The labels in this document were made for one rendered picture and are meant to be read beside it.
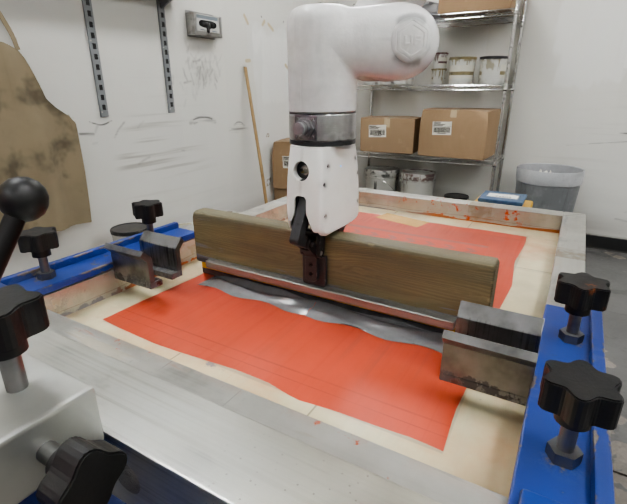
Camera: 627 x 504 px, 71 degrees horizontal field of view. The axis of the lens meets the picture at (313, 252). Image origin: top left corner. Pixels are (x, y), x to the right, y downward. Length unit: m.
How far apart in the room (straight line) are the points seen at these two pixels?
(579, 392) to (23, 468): 0.28
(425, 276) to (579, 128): 3.62
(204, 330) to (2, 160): 1.98
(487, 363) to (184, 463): 0.25
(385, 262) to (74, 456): 0.37
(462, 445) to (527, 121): 3.77
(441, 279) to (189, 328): 0.29
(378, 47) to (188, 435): 0.38
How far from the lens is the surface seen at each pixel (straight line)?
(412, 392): 0.44
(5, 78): 2.48
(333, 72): 0.48
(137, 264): 0.60
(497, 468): 0.39
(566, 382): 0.30
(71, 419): 0.26
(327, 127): 0.48
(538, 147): 4.08
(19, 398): 0.27
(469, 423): 0.42
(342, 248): 0.52
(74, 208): 2.64
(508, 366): 0.40
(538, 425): 0.36
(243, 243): 0.60
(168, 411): 0.29
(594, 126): 4.06
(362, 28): 0.49
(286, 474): 0.24
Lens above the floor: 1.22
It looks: 20 degrees down
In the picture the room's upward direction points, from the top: straight up
